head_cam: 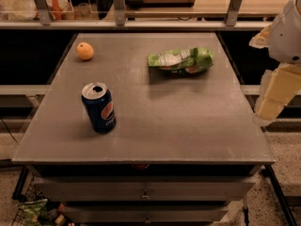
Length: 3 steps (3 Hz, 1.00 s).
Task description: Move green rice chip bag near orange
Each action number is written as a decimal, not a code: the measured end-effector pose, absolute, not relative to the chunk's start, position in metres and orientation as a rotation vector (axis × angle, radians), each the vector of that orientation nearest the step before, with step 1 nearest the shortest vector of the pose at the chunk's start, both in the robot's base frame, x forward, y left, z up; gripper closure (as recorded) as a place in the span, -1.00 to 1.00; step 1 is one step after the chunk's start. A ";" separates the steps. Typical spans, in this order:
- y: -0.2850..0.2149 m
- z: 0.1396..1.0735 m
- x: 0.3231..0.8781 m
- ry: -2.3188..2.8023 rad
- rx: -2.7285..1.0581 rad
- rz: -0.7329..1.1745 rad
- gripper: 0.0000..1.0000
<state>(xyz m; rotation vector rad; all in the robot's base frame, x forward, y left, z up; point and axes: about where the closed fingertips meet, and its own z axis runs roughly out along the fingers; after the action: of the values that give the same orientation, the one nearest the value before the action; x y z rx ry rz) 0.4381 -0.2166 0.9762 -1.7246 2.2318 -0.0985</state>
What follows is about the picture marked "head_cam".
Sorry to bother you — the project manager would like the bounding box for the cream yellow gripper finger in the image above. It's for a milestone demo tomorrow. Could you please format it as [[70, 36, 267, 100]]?
[[254, 63, 301, 124]]

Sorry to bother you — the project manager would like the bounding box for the green rice chip bag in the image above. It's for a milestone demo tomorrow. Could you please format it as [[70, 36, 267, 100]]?
[[148, 47, 214, 74]]

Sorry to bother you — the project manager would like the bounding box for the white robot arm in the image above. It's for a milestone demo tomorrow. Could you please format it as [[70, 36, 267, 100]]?
[[249, 0, 301, 126]]

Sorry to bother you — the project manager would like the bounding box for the orange snack bag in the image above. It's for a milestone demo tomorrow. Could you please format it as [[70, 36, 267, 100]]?
[[46, 0, 72, 20]]

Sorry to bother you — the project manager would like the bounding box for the white plastic bag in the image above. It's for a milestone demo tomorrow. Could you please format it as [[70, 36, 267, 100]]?
[[0, 0, 39, 21]]

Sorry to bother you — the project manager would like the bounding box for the green snack bag in basket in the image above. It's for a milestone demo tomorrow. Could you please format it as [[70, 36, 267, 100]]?
[[18, 199, 48, 226]]

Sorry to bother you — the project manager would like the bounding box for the blue pepsi can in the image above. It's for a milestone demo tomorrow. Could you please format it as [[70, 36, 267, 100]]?
[[81, 82, 117, 133]]

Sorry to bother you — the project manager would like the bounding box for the orange fruit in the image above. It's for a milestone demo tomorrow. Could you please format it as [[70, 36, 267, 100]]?
[[76, 42, 94, 60]]

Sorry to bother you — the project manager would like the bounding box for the lower grey drawer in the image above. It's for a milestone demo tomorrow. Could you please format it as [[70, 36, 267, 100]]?
[[63, 205, 228, 224]]

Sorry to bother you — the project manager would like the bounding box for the grey drawer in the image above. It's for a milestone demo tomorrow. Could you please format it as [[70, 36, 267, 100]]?
[[63, 205, 228, 224], [34, 178, 255, 202]]

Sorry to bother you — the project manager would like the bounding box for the upper grey drawer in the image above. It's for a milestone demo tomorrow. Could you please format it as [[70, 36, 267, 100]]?
[[34, 178, 255, 202]]

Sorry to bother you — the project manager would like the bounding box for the right metal bracket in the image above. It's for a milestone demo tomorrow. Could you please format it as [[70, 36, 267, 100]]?
[[225, 0, 243, 26]]

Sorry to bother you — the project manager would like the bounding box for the metal bracket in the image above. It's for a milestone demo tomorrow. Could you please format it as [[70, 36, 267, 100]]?
[[34, 0, 53, 25], [113, 0, 125, 26], [225, 0, 243, 26]]

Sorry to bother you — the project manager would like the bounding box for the middle metal bracket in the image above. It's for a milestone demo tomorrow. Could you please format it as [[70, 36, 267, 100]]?
[[113, 0, 125, 26]]

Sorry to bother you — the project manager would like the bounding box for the black wire basket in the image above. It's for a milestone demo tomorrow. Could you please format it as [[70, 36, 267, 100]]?
[[11, 168, 78, 226]]

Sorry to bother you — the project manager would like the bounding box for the left metal bracket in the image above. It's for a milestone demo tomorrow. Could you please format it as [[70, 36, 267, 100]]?
[[34, 0, 53, 25]]

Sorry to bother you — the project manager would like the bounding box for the black floor cable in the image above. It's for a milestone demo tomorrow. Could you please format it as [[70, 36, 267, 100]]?
[[0, 118, 20, 144]]

